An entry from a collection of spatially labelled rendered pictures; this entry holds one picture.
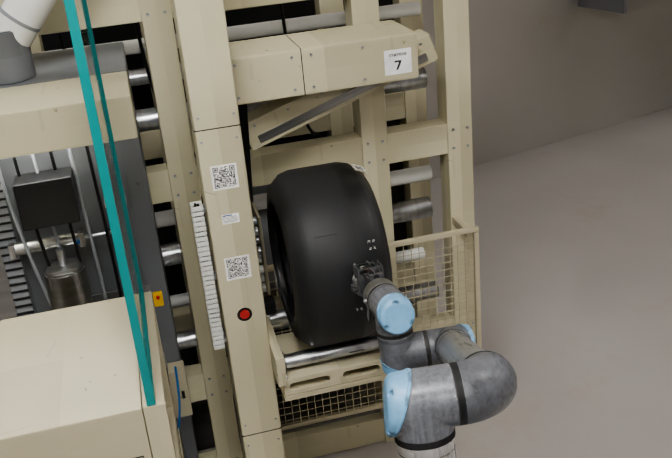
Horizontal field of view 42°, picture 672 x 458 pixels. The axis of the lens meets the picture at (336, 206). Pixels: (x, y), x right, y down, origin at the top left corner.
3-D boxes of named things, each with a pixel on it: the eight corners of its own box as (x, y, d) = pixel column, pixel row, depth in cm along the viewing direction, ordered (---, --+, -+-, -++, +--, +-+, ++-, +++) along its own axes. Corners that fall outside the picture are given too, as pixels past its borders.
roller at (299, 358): (280, 363, 270) (283, 372, 267) (279, 352, 268) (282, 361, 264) (387, 340, 277) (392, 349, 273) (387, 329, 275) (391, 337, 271)
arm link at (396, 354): (430, 377, 216) (424, 332, 213) (384, 384, 216) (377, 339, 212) (424, 360, 225) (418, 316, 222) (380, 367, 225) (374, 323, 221)
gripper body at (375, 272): (377, 258, 237) (390, 272, 226) (381, 287, 239) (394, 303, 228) (350, 263, 235) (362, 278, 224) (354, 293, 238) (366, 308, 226)
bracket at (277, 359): (279, 388, 264) (275, 360, 260) (257, 324, 299) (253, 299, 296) (289, 385, 264) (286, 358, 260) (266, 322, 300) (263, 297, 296)
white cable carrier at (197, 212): (214, 350, 268) (190, 208, 249) (212, 342, 272) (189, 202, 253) (228, 347, 268) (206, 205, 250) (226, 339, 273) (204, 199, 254)
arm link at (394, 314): (383, 341, 211) (377, 304, 208) (369, 322, 223) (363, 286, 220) (419, 332, 213) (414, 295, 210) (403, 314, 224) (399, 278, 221)
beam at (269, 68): (232, 107, 267) (225, 59, 261) (221, 88, 290) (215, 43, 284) (420, 78, 279) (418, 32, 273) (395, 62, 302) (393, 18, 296)
